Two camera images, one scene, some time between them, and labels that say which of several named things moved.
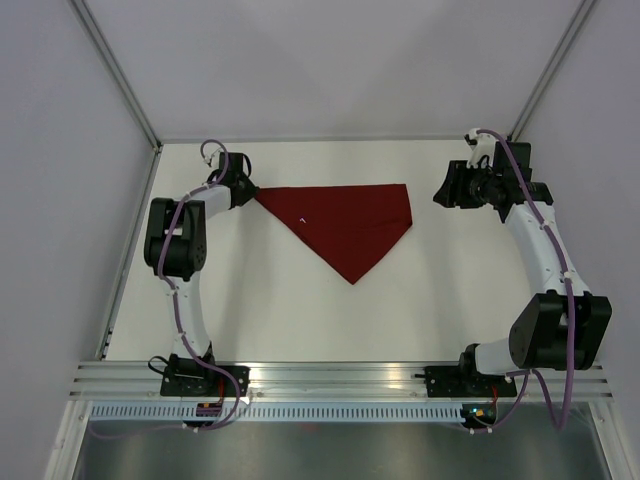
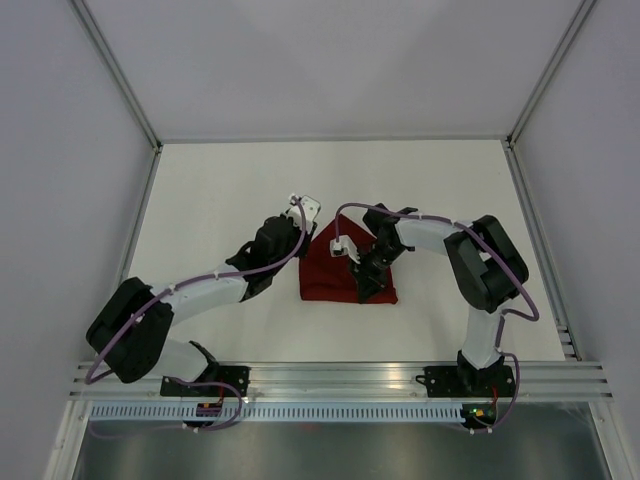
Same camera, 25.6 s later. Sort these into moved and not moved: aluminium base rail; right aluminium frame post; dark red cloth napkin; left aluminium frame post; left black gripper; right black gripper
Moved: dark red cloth napkin; right black gripper; left black gripper
Not moved: right aluminium frame post; aluminium base rail; left aluminium frame post
